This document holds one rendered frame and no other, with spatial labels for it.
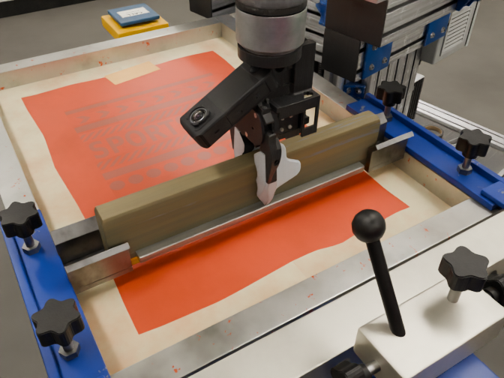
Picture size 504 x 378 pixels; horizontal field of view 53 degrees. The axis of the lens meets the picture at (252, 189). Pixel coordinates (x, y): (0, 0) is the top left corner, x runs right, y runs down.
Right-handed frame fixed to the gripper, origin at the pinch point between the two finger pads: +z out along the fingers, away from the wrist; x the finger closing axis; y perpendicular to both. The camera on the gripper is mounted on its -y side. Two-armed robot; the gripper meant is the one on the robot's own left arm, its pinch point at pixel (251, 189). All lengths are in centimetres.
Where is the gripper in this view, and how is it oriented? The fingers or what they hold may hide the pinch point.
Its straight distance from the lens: 67.9
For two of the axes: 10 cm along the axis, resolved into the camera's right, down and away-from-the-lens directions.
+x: -5.2, -5.5, 6.5
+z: -0.1, 7.7, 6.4
